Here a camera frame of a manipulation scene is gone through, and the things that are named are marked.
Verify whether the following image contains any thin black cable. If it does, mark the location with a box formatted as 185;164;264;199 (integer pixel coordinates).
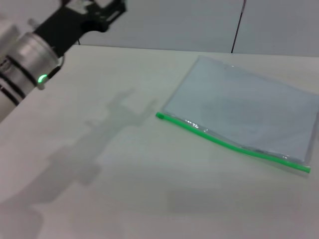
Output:
230;0;247;54

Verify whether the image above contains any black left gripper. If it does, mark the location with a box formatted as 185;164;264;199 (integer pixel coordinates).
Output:
33;0;128;56

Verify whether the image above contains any clear green-zip document bag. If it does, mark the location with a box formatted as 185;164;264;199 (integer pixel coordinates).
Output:
156;55;319;178

